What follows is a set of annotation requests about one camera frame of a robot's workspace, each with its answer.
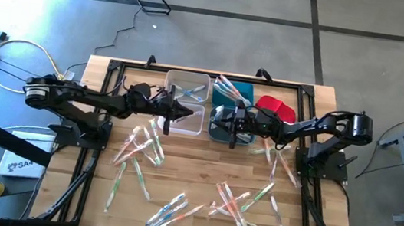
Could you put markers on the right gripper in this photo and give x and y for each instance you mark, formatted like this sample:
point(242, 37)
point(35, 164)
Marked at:
point(258, 123)

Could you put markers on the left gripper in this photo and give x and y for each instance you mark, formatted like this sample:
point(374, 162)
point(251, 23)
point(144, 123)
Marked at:
point(149, 102)

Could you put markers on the blue toothbrush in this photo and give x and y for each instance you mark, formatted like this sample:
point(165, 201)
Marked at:
point(167, 208)
point(199, 89)
point(196, 97)
point(168, 217)

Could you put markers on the green toothbrushes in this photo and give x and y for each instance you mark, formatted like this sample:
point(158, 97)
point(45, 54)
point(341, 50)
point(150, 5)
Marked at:
point(244, 137)

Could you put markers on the orange toothbrushes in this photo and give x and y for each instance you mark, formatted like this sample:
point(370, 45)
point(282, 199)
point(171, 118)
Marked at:
point(223, 94)

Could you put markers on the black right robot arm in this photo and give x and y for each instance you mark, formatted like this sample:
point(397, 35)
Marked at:
point(358, 126)

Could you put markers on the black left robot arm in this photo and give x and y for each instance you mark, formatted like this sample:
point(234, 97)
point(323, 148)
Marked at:
point(84, 96)

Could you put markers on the grey-blue plastic bin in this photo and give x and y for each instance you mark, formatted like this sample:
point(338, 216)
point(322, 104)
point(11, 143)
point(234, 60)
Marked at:
point(218, 134)

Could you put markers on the clear frosted plastic bin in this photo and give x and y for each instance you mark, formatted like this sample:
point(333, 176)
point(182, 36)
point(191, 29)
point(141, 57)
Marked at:
point(194, 127)

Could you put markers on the white plastic bin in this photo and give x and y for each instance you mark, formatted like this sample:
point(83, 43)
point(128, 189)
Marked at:
point(191, 77)

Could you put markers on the teal plastic bin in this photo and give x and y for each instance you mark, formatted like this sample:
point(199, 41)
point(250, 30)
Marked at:
point(245, 89)

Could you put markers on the red cloth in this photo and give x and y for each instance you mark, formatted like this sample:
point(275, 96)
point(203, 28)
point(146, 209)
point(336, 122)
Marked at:
point(276, 104)

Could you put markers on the black arched clamp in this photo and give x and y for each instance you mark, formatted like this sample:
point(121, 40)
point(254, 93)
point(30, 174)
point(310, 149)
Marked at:
point(264, 74)
point(150, 61)

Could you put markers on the yellow power connector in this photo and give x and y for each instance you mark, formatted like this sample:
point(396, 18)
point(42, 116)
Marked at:
point(55, 79)

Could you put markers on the white printed box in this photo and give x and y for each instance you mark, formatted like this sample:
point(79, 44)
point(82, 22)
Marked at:
point(25, 168)

